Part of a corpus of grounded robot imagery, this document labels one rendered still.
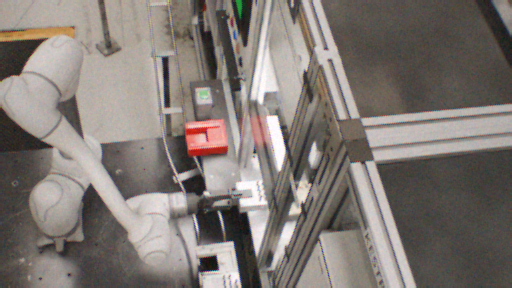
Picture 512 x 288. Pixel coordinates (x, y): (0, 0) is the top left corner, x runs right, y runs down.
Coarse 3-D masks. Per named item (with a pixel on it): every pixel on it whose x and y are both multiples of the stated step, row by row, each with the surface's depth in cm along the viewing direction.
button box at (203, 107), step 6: (198, 90) 228; (204, 90) 228; (210, 90) 228; (198, 96) 226; (210, 96) 227; (198, 102) 224; (204, 102) 225; (210, 102) 225; (198, 108) 227; (204, 108) 227; (210, 108) 228; (198, 114) 230; (204, 114) 231; (210, 114) 232
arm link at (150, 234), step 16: (64, 128) 169; (64, 144) 170; (80, 144) 174; (80, 160) 175; (96, 160) 177; (96, 176) 175; (112, 192) 176; (112, 208) 176; (128, 208) 177; (128, 224) 177; (144, 224) 179; (160, 224) 184; (144, 240) 179; (160, 240) 179; (144, 256) 178; (160, 256) 178
